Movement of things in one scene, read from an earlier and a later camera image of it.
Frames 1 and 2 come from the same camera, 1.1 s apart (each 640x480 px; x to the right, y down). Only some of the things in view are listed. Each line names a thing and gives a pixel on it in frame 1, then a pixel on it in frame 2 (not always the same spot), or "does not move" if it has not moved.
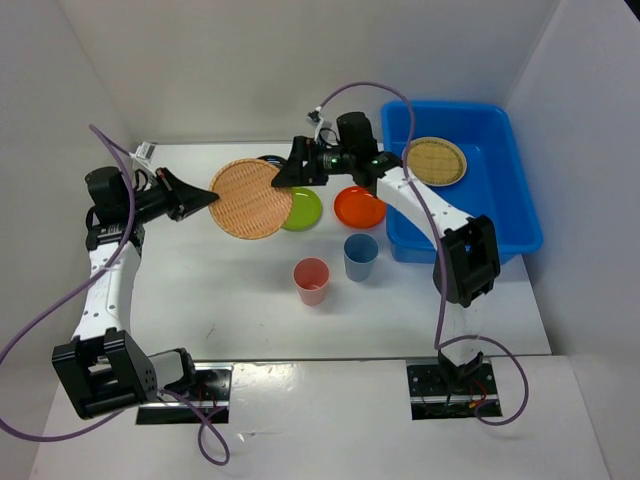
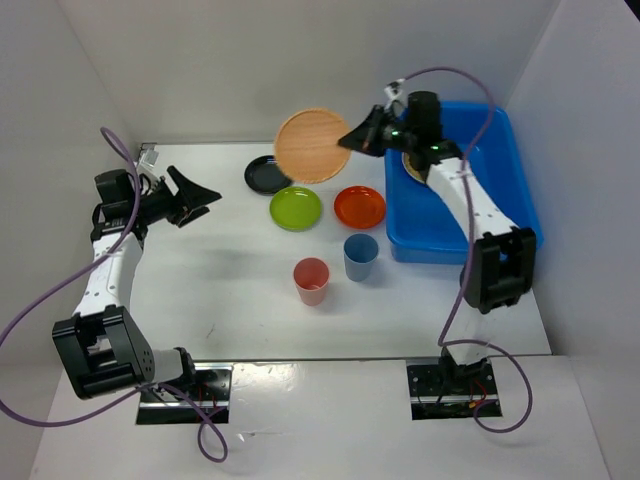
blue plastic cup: (359, 253) does not move
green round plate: (305, 211) does not move
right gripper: (295, 173) → (365, 137)
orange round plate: (356, 207) does not move
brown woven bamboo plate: (249, 206) → (306, 146)
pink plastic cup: (311, 276) does not move
